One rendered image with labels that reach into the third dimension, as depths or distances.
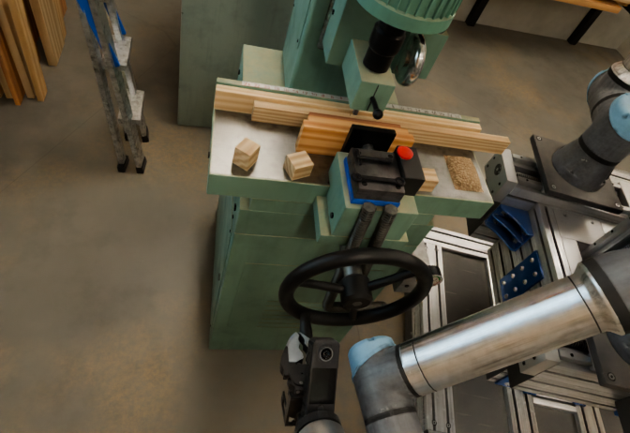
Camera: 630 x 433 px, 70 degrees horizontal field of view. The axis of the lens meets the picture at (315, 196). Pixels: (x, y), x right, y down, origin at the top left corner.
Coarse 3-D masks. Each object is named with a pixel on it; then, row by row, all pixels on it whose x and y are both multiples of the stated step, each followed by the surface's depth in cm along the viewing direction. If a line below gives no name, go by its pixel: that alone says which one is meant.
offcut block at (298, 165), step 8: (304, 152) 87; (288, 160) 85; (296, 160) 85; (304, 160) 85; (288, 168) 86; (296, 168) 84; (304, 168) 85; (312, 168) 86; (296, 176) 86; (304, 176) 87
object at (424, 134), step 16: (256, 112) 92; (272, 112) 92; (288, 112) 92; (304, 112) 93; (320, 112) 94; (336, 112) 96; (416, 128) 99; (432, 128) 101; (448, 128) 102; (432, 144) 103; (448, 144) 104; (464, 144) 104; (480, 144) 105; (496, 144) 105
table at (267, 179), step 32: (224, 128) 90; (256, 128) 92; (288, 128) 95; (224, 160) 85; (320, 160) 91; (224, 192) 86; (256, 192) 87; (288, 192) 88; (320, 192) 89; (448, 192) 95; (480, 192) 98; (320, 224) 85
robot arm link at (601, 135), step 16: (608, 96) 117; (624, 96) 111; (592, 112) 120; (608, 112) 112; (624, 112) 108; (592, 128) 116; (608, 128) 111; (624, 128) 109; (592, 144) 115; (608, 144) 113; (624, 144) 111; (608, 160) 115
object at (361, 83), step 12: (348, 48) 92; (360, 48) 89; (348, 60) 91; (360, 60) 86; (348, 72) 91; (360, 72) 84; (372, 72) 85; (348, 84) 90; (360, 84) 83; (372, 84) 83; (384, 84) 84; (348, 96) 89; (360, 96) 85; (372, 96) 85; (384, 96) 86; (360, 108) 88; (372, 108) 88; (384, 108) 88
